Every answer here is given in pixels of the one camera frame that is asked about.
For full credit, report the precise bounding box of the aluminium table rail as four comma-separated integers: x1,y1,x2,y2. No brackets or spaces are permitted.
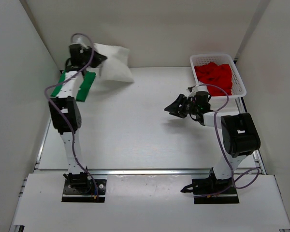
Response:
33,168,253,176

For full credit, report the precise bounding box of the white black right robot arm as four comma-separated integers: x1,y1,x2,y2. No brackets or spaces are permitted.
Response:
164,91,261,197

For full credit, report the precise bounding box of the white plastic basket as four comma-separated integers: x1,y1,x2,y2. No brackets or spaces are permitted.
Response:
190,53,247,99

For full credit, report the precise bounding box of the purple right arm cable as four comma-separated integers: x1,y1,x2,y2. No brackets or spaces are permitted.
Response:
187,84,261,199

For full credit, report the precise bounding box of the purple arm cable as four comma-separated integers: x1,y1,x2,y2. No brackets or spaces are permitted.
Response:
43,33,99,201
187,84,261,199

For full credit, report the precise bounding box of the green t shirt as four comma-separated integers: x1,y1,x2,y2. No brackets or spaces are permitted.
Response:
51,70,96,102

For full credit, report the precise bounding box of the white t shirt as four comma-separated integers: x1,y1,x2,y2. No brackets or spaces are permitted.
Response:
94,43,134,83

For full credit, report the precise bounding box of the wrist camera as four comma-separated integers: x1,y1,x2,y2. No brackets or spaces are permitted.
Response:
194,91,212,108
69,36,91,68

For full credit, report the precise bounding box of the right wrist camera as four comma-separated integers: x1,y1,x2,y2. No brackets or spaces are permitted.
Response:
194,91,212,108

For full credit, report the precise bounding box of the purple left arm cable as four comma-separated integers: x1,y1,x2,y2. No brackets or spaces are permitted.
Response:
43,33,99,201

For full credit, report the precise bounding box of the red t shirt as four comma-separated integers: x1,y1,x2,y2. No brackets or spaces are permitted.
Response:
194,62,232,96

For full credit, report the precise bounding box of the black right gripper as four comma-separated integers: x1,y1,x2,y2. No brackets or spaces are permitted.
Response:
165,95,200,119

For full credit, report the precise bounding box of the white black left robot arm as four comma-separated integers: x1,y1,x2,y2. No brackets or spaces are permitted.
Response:
48,43,107,195

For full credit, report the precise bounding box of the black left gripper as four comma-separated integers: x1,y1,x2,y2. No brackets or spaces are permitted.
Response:
81,46,107,69

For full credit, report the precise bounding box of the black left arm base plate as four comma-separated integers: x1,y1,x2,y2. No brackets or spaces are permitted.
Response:
61,179,107,203

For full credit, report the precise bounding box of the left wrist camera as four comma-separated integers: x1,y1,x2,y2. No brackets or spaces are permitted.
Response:
69,36,91,68

